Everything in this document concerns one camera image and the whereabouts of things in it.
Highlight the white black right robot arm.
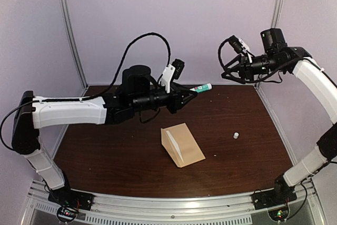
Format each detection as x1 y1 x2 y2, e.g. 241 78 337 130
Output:
262 27 336 161

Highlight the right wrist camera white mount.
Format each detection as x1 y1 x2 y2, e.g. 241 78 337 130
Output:
227 35 254 57

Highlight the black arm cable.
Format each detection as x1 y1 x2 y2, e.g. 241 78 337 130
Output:
78 33 171 102
217 37 237 78

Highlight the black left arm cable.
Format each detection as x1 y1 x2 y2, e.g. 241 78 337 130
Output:
78 33 171 102

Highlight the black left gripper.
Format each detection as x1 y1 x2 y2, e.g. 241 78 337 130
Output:
132 82 198 115

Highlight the left aluminium corner post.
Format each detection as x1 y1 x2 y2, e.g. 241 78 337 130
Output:
60 0 88 89

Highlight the white paper letter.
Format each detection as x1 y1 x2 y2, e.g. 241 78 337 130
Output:
165 130 184 162

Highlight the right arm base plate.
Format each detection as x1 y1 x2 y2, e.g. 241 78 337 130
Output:
251 189 297 223

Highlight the white glue stick cap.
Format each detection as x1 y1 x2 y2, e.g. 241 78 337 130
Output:
233 132 239 139

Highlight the tan paper envelope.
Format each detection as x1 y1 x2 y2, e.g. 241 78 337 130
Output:
161 123 206 168

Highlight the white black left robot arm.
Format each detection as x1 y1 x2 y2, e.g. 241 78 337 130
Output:
5 64 197 206

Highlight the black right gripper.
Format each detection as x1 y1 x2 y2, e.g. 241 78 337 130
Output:
221 53 284 85

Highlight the green white glue stick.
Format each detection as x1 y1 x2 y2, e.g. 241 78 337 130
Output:
190 83 212 93

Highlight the aluminium front frame rail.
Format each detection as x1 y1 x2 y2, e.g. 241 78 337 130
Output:
26 177 324 225

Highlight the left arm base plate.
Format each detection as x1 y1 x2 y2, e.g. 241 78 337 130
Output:
48 189 94 223

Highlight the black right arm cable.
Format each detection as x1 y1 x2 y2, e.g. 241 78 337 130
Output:
217 37 237 78

